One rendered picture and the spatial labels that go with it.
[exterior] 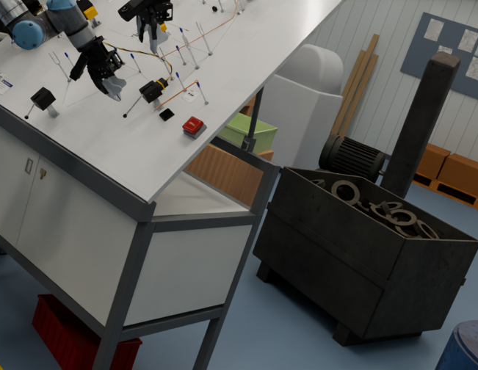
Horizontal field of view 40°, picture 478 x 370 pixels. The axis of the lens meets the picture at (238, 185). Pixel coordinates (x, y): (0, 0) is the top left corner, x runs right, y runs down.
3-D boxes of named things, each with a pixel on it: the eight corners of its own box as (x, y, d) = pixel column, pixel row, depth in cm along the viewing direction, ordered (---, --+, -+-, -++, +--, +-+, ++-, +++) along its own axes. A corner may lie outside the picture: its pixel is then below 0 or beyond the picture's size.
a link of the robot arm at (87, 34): (62, 39, 191) (75, 26, 197) (71, 52, 193) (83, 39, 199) (81, 31, 187) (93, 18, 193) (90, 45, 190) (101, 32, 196)
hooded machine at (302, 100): (238, 153, 714) (280, 33, 679) (265, 153, 767) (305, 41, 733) (290, 178, 683) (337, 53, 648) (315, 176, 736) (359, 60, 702)
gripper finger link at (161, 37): (172, 52, 199) (168, 21, 195) (155, 56, 196) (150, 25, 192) (167, 51, 201) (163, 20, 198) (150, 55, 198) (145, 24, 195)
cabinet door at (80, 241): (102, 327, 210) (136, 216, 200) (13, 248, 240) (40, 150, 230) (109, 325, 212) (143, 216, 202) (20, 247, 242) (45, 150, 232)
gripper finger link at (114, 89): (128, 102, 201) (111, 78, 196) (113, 107, 204) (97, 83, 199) (131, 97, 203) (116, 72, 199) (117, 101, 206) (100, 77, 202)
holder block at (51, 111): (31, 128, 228) (16, 109, 221) (56, 106, 232) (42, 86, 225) (38, 133, 226) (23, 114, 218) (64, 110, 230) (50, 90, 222)
